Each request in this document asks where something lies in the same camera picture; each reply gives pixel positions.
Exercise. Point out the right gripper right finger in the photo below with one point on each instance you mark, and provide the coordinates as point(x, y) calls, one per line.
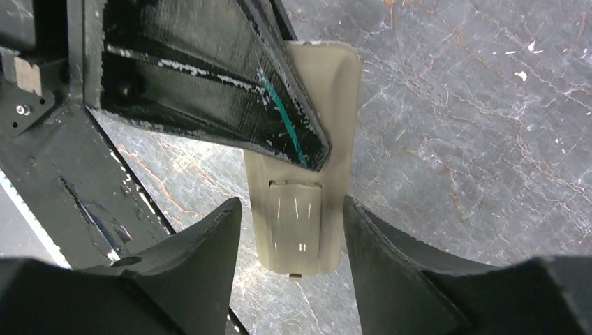
point(405, 286)

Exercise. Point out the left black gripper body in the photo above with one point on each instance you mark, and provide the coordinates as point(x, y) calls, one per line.
point(49, 64)

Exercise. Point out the white cable duct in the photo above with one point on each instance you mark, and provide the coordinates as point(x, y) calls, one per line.
point(25, 236)

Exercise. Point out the beige battery cover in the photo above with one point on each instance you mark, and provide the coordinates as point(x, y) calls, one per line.
point(294, 217)

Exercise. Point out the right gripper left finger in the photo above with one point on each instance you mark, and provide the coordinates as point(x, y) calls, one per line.
point(179, 286)

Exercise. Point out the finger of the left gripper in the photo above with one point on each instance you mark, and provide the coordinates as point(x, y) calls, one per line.
point(216, 71)

